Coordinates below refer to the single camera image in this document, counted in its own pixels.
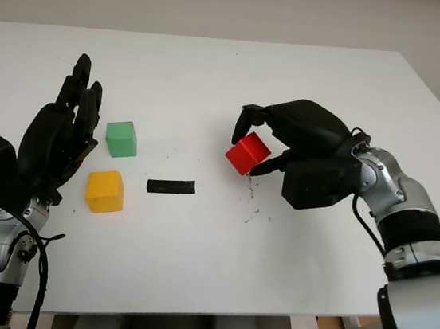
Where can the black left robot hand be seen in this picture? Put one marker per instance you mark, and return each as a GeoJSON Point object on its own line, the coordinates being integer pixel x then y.
{"type": "Point", "coordinates": [48, 139]}

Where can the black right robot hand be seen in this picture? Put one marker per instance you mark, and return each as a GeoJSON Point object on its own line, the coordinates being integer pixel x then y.
{"type": "Point", "coordinates": [309, 127]}

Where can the red wooden block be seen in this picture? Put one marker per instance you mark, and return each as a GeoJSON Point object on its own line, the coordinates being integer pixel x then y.
{"type": "Point", "coordinates": [245, 153]}

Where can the green wooden block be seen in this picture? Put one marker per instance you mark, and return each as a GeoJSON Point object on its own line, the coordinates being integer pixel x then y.
{"type": "Point", "coordinates": [121, 139]}

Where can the yellow wooden block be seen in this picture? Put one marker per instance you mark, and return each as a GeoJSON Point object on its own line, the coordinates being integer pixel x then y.
{"type": "Point", "coordinates": [104, 191]}

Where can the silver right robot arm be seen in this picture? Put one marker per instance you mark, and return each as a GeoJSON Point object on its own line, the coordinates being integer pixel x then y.
{"type": "Point", "coordinates": [414, 252]}

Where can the black tape strip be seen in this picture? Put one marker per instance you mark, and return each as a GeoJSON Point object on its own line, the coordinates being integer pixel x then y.
{"type": "Point", "coordinates": [171, 187]}

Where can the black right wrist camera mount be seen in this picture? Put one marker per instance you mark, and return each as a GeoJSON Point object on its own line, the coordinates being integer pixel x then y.
{"type": "Point", "coordinates": [314, 184]}

